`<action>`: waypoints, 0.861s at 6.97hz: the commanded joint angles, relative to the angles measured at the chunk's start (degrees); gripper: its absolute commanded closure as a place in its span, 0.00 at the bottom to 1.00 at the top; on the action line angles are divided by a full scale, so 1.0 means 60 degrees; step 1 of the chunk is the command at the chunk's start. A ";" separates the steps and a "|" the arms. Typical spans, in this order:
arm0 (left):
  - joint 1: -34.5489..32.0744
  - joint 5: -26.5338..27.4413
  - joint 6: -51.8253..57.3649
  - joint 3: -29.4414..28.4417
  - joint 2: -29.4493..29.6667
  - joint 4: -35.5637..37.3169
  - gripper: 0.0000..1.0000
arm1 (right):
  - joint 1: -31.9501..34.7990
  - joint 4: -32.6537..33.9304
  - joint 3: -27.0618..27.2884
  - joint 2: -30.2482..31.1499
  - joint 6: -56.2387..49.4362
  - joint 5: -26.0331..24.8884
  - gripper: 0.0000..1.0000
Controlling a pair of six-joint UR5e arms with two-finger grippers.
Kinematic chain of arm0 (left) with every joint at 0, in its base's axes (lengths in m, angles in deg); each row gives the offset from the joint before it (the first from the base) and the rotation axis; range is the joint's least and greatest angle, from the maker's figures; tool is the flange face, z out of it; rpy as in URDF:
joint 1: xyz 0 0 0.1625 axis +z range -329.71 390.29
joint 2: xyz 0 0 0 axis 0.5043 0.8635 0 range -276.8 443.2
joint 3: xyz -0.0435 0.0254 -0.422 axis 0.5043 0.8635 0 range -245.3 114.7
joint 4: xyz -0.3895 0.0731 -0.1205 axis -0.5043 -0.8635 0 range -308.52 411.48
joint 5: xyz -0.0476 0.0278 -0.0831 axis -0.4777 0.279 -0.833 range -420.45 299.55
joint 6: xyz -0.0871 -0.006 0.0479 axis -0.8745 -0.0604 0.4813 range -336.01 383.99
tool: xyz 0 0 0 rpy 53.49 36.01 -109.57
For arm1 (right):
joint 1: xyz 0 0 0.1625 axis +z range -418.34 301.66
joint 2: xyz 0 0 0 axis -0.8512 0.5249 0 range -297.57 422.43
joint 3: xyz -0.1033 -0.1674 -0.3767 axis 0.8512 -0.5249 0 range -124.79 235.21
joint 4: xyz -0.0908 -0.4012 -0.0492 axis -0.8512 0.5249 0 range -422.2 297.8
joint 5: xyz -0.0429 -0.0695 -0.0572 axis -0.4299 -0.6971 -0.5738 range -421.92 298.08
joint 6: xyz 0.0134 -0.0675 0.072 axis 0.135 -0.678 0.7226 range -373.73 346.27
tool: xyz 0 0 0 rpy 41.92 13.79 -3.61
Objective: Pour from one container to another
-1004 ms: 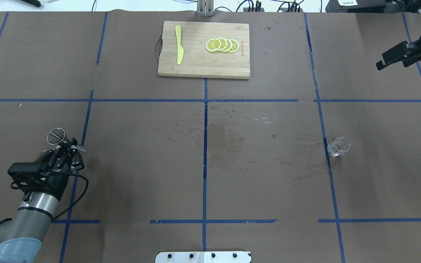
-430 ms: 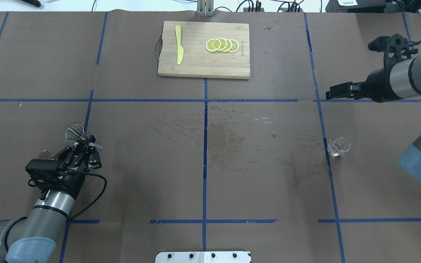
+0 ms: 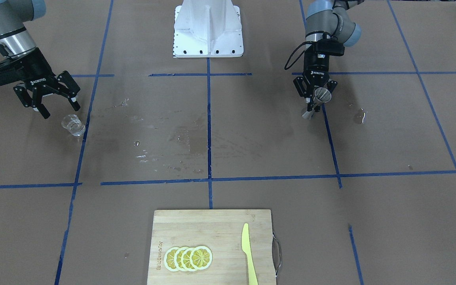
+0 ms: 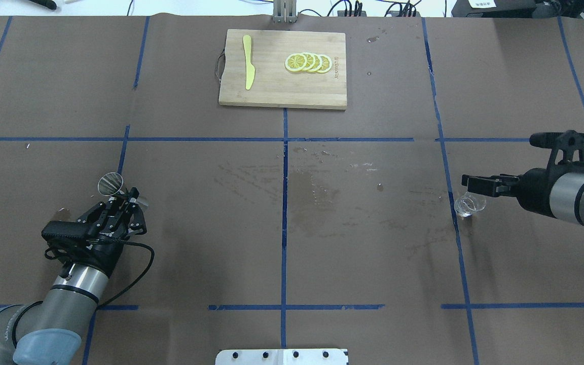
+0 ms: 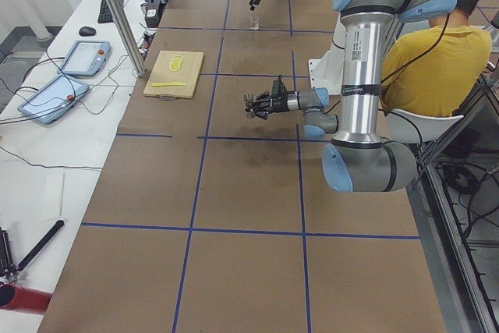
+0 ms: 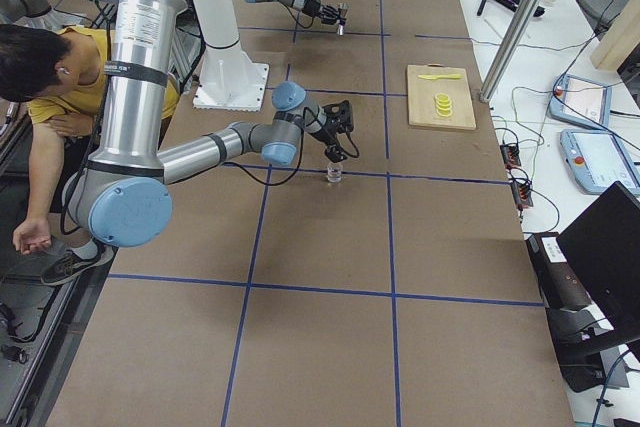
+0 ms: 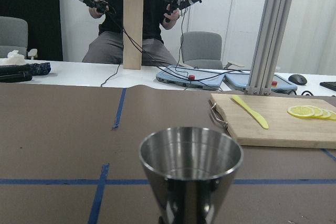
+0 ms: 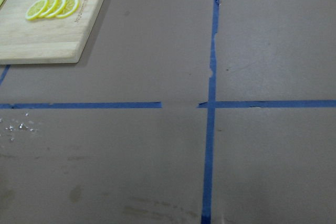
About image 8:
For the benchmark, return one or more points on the bamboo cutting board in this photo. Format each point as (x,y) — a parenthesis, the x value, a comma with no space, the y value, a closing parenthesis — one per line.
(44,40)

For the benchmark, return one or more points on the lemon slice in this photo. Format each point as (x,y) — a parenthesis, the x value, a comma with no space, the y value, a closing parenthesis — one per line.
(58,8)
(36,9)
(49,8)
(70,7)

